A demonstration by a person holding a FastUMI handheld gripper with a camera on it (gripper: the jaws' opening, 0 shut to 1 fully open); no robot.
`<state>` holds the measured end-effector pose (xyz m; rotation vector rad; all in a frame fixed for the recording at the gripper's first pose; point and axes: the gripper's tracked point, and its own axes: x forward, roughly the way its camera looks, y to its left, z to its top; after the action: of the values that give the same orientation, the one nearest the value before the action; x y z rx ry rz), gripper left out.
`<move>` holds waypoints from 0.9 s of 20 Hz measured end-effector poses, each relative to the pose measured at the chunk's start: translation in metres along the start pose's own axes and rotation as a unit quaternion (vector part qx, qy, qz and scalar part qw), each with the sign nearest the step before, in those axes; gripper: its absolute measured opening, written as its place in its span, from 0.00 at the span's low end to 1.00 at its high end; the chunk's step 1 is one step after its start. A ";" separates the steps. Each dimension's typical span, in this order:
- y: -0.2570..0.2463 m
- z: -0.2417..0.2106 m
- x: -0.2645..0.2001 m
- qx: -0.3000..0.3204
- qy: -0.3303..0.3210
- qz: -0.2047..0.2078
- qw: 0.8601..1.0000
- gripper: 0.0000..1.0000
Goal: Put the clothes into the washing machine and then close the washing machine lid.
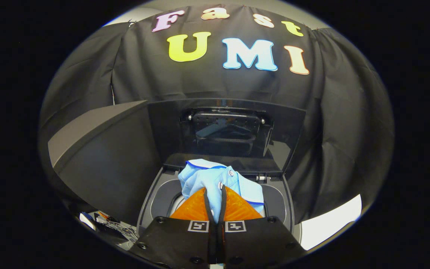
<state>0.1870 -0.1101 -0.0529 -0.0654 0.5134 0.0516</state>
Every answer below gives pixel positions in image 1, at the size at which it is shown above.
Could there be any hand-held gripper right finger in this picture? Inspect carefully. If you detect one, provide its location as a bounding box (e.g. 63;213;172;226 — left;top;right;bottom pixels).
217;185;307;268

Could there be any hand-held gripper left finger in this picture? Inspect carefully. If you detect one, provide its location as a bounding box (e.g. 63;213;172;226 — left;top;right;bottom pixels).
129;187;218;266

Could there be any grey washing machine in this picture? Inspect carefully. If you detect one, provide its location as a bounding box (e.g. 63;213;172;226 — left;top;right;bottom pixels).
137;166;301;247

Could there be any light blue polo shirt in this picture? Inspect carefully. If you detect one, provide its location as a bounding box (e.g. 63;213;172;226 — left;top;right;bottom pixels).
178;159;265;225

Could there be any white flat board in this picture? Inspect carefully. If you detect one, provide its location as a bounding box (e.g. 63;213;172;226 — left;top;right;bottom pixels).
300;194;363;251

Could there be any grey cabinet with dark top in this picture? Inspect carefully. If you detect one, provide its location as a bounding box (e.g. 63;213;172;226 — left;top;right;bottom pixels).
47;100;163;226

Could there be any black backdrop cloth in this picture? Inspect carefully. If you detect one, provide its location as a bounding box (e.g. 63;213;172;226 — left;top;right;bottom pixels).
39;4;395;225

